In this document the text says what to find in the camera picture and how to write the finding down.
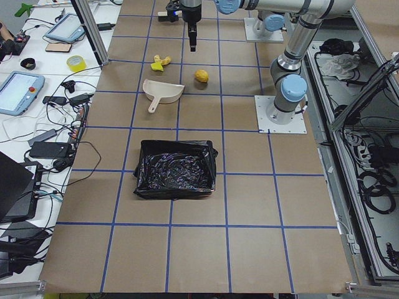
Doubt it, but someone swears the yellow sponge piece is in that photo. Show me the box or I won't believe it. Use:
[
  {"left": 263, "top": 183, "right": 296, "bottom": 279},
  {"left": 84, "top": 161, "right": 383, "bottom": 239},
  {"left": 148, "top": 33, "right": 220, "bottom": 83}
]
[{"left": 150, "top": 62, "right": 164, "bottom": 72}]

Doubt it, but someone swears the bin with black bag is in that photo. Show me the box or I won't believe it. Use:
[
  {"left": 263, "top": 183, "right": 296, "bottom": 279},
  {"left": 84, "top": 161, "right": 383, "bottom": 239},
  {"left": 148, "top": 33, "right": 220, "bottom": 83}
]
[{"left": 134, "top": 140, "right": 218, "bottom": 200}]

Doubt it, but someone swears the lower blue teach pendant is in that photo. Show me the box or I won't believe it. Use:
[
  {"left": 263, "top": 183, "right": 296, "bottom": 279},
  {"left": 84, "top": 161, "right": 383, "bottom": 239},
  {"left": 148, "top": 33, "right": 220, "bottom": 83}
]
[{"left": 1, "top": 71, "right": 45, "bottom": 116}]

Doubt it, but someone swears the power strip with plugs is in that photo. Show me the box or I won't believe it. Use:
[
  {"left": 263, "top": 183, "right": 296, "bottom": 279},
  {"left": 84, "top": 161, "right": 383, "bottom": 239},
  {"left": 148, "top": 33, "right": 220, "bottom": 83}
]
[{"left": 68, "top": 103, "right": 90, "bottom": 143}]

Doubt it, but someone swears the upper blue teach pendant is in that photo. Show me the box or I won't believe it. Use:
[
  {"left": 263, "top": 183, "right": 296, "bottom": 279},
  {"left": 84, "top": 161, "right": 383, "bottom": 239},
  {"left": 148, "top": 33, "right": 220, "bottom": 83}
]
[{"left": 44, "top": 13, "right": 85, "bottom": 44}]

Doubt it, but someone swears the smartphone with tan case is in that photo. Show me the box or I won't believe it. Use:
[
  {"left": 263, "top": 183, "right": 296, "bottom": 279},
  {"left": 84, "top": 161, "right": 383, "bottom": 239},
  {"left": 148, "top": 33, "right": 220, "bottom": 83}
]
[{"left": 45, "top": 43, "right": 72, "bottom": 53}]

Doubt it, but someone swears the round orange bread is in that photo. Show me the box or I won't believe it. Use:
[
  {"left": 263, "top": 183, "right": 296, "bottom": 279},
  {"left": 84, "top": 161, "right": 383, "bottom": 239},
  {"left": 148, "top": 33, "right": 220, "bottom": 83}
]
[{"left": 195, "top": 69, "right": 209, "bottom": 83}]

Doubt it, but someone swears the blue teach pendant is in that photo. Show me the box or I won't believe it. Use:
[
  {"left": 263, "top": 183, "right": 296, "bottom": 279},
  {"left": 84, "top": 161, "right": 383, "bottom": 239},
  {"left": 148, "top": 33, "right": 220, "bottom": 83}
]
[
  {"left": 1, "top": 71, "right": 45, "bottom": 116},
  {"left": 44, "top": 13, "right": 85, "bottom": 44}
]

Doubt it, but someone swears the crumpled white plastic bag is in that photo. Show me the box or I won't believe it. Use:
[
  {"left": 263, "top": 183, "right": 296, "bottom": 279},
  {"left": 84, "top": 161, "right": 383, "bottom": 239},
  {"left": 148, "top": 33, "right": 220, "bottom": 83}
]
[{"left": 320, "top": 54, "right": 360, "bottom": 80}]

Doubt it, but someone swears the yellow tape roll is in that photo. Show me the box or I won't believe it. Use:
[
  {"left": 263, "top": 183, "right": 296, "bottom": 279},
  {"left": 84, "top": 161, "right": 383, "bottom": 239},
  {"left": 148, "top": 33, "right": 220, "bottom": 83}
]
[{"left": 66, "top": 55, "right": 87, "bottom": 73}]

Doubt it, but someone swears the black laptop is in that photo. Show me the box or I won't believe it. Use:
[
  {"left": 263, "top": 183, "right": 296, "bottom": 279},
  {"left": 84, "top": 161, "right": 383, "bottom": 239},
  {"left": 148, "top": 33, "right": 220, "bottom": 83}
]
[{"left": 1, "top": 153, "right": 42, "bottom": 224}]

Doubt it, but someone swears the white hand brush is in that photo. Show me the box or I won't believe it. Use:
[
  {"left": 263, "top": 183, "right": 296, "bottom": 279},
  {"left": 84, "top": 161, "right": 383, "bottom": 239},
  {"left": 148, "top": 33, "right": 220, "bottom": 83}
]
[{"left": 157, "top": 11, "right": 169, "bottom": 22}]

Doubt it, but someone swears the black power adapter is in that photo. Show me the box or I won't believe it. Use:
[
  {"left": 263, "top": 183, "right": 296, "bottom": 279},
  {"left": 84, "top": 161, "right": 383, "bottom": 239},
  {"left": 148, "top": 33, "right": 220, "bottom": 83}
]
[{"left": 29, "top": 141, "right": 72, "bottom": 159}]

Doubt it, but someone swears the green clamp tool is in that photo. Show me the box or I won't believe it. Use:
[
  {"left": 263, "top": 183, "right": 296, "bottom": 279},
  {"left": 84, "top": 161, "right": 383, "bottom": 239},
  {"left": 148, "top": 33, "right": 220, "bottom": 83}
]
[{"left": 14, "top": 3, "right": 34, "bottom": 17}]

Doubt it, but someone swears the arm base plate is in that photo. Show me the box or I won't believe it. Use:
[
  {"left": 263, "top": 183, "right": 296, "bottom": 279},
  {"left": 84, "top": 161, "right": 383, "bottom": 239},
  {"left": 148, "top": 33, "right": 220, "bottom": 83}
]
[
  {"left": 254, "top": 95, "right": 307, "bottom": 135},
  {"left": 244, "top": 17, "right": 284, "bottom": 44}
]

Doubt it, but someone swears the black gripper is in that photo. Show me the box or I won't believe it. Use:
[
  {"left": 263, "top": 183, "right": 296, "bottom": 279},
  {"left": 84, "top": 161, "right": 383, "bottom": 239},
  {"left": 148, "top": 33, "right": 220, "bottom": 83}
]
[{"left": 166, "top": 0, "right": 201, "bottom": 52}]

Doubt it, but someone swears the aluminium frame post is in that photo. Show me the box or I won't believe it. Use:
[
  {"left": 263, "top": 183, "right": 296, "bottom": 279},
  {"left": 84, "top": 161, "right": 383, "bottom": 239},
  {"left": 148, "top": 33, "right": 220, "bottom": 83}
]
[{"left": 71, "top": 0, "right": 109, "bottom": 67}]

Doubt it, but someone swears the croissant shaped bread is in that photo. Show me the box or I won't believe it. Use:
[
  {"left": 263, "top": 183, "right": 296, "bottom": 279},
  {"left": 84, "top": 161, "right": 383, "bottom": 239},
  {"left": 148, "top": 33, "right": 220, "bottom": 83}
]
[{"left": 153, "top": 55, "right": 171, "bottom": 66}]

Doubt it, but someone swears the beige plastic dustpan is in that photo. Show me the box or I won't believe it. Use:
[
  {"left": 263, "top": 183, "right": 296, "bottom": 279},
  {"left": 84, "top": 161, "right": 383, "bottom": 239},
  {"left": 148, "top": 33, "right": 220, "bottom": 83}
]
[{"left": 143, "top": 79, "right": 185, "bottom": 113}]

